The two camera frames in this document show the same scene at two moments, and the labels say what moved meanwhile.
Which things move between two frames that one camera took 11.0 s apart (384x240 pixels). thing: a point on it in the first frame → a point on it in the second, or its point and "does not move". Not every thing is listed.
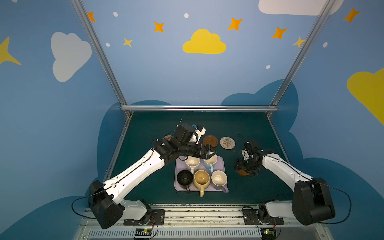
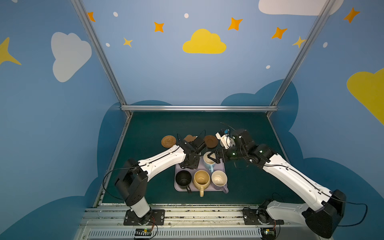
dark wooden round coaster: x=211 y=140 does not move
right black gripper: x=244 y=165 → x=220 y=153
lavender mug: x=219 y=179 does not move
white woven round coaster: x=227 y=142 does not move
